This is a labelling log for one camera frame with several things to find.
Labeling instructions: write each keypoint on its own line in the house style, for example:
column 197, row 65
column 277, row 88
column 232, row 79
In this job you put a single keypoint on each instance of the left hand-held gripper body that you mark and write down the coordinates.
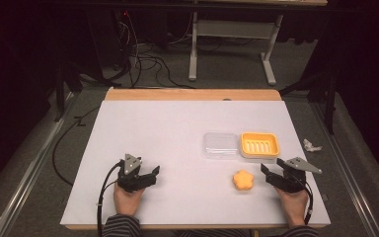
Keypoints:
column 130, row 179

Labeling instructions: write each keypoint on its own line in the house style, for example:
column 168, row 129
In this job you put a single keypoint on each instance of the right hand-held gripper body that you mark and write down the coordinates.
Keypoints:
column 292, row 179

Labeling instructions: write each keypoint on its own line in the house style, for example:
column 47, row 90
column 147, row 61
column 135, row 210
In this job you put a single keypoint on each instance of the orange flower-shaped soap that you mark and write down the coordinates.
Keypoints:
column 243, row 180

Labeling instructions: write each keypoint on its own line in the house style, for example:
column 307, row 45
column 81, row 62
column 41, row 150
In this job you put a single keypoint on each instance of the yellow soap dish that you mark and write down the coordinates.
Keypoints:
column 260, row 144

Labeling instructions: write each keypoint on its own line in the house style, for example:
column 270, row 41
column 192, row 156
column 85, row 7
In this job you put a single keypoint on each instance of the clear plastic lid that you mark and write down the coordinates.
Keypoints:
column 220, row 144

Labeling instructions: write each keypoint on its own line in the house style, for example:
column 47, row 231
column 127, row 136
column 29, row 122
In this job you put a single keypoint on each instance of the person's left hand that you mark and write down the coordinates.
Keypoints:
column 127, row 200

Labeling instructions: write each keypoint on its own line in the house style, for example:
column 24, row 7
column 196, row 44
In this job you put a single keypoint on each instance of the person's right hand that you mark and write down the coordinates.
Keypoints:
column 294, row 205

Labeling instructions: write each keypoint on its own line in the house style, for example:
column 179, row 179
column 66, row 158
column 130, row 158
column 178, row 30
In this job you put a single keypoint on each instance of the crumpled white paper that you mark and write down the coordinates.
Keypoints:
column 311, row 145

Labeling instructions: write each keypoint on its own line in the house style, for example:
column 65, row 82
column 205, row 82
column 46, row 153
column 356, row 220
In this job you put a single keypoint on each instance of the white table mat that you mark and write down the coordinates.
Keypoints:
column 164, row 138

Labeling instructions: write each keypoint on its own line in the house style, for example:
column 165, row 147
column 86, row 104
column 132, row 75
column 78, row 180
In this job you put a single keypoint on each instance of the black metal stand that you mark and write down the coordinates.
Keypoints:
column 325, row 92
column 64, row 85

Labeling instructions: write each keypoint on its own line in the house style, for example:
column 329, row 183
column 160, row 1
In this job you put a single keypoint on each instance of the wooden table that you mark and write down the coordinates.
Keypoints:
column 190, row 94

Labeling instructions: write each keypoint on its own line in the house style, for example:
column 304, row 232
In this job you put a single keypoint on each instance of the aluminium floor rail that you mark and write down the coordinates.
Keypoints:
column 345, row 164
column 29, row 164

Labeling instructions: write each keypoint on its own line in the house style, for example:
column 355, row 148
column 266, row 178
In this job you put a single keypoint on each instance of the white metal desk frame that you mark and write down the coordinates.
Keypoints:
column 233, row 29

